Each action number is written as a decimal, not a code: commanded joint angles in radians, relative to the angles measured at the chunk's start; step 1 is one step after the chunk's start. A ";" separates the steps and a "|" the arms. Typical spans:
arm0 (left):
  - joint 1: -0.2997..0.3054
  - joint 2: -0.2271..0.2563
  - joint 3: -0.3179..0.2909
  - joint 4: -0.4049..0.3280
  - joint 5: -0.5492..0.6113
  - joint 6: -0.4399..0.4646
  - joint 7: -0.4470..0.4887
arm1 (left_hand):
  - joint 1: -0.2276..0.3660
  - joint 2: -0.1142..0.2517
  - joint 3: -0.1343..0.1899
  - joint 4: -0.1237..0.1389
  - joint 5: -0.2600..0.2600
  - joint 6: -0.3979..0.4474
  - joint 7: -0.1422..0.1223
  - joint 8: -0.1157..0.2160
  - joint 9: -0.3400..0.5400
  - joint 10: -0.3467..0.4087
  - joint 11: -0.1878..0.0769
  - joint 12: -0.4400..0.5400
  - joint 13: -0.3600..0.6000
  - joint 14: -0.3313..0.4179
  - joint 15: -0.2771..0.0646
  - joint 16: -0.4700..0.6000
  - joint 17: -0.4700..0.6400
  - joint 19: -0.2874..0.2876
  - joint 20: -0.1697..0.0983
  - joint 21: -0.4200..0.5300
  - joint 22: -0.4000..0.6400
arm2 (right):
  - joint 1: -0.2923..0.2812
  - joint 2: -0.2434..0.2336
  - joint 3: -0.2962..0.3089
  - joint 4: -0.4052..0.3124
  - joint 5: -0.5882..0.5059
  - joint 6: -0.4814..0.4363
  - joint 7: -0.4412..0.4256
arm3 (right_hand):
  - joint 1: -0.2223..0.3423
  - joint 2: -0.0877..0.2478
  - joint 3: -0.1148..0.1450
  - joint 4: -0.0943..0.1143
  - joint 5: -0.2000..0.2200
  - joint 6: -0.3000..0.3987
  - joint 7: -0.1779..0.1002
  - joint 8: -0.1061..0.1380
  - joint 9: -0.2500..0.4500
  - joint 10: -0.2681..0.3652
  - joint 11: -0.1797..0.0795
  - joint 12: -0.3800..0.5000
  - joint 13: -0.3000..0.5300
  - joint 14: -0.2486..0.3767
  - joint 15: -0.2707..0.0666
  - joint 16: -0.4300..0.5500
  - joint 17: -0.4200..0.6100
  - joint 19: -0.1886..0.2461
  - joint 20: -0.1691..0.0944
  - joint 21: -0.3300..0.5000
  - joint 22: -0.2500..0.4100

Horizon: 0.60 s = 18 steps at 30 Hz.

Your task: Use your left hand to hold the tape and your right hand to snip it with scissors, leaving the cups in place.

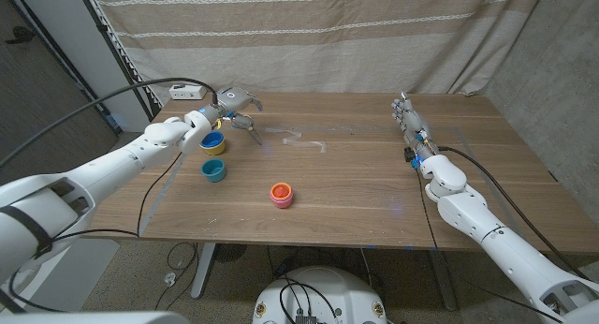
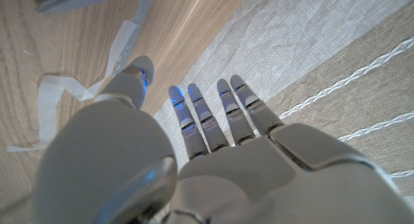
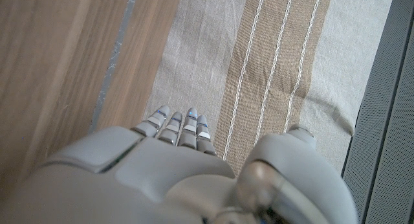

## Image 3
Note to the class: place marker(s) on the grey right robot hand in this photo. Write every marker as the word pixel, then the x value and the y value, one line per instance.
pixel 145 185

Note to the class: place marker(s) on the grey tape table outline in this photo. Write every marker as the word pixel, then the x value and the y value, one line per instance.
pixel 113 60

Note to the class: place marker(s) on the beige striped curtain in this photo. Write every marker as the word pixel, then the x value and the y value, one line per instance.
pixel 275 55

